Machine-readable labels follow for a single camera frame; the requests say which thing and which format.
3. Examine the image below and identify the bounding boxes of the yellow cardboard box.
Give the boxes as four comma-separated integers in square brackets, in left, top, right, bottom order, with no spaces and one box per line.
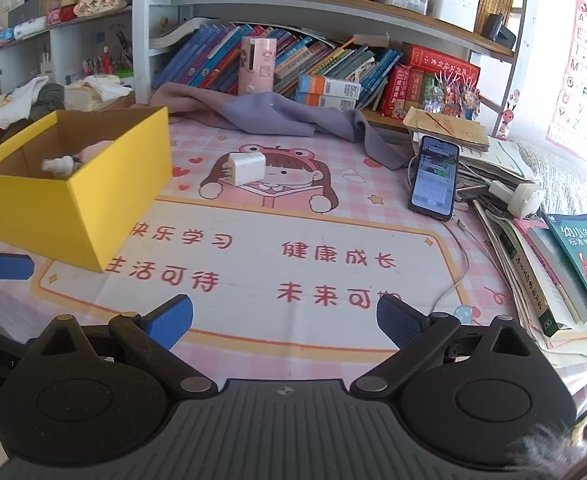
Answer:
[0,106,173,273]

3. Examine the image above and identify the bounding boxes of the white cable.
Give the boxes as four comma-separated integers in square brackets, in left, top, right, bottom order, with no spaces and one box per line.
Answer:
[431,217,474,318]

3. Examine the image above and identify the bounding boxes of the white spray bottle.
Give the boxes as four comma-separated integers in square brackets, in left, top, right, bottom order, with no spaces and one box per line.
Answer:
[40,156,81,179]

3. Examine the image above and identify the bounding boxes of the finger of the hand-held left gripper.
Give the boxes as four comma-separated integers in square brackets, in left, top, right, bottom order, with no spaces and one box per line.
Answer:
[0,246,35,282]

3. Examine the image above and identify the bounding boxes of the stack of workbooks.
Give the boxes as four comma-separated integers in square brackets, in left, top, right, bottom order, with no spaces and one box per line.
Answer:
[473,195,587,361]

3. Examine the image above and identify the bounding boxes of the pink plush pig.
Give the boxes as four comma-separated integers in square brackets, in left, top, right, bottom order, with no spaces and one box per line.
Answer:
[80,140,116,163]

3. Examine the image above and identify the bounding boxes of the crumpled white tissue pack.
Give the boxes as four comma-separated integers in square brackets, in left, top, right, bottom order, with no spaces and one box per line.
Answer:
[63,75,134,111]

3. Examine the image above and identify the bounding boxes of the pink checked printed tablecloth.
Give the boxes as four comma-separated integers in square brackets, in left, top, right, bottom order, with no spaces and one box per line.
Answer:
[0,110,587,411]

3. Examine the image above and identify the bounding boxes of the black smartphone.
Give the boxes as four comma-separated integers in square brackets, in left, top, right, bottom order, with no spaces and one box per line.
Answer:
[408,135,460,222]

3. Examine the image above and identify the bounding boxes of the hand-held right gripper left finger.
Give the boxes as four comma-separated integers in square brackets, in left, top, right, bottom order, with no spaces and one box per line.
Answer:
[20,294,219,395]

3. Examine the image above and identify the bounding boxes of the fuzzy grey sleeve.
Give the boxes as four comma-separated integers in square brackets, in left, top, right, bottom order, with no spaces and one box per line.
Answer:
[511,410,587,480]

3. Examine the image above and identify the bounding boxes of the pink cylindrical device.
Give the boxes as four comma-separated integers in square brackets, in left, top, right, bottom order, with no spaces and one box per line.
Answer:
[238,36,277,96]

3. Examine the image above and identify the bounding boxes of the orange blue white carton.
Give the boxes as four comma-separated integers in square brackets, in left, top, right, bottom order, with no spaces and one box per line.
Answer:
[296,91,357,111]
[298,74,361,97]

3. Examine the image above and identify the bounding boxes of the white charger plug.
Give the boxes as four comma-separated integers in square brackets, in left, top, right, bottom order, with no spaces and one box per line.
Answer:
[226,151,267,187]

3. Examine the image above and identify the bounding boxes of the purple and mauve cloth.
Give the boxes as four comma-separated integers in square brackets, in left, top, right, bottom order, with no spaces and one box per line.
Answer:
[150,81,409,171]

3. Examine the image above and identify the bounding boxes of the colourful glittery ornament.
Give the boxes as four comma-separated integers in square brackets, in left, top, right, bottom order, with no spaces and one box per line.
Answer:
[423,72,481,121]

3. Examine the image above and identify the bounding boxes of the white power adapter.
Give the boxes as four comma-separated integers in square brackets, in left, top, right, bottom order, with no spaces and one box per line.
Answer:
[488,180,544,218]

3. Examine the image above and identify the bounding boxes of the pile of clothes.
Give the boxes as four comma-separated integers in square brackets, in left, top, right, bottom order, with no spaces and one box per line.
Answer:
[0,82,66,156]

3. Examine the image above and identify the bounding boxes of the grey knit blanket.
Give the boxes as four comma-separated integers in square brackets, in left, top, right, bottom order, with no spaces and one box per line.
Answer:
[508,137,587,221]

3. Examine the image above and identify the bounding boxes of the reindeer wall sticker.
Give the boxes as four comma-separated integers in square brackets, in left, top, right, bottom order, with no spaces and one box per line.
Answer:
[498,89,519,140]

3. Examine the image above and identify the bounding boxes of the white metal bookshelf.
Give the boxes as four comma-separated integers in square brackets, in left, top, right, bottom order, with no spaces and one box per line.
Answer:
[0,0,531,141]

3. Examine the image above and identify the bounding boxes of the brown paper envelope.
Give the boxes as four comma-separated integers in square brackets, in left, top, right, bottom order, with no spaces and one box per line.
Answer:
[404,106,490,153]

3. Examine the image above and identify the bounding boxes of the alphabet wall poster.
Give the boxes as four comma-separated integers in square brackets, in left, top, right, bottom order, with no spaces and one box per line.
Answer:
[546,0,587,151]

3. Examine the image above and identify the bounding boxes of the teal workbook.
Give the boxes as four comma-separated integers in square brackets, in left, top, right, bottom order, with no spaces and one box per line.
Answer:
[543,212,587,318]

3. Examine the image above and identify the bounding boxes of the white storage box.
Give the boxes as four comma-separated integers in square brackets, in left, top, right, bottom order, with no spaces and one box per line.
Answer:
[431,0,480,32]

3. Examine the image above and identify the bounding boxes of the row of leaning blue books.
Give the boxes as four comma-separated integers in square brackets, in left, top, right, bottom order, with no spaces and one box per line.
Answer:
[153,22,404,111]

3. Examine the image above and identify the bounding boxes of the red dictionaries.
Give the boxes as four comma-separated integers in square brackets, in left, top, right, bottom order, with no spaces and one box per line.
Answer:
[379,44,480,118]

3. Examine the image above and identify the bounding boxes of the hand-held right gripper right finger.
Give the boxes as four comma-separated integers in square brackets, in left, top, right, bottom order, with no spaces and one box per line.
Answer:
[349,294,549,395]

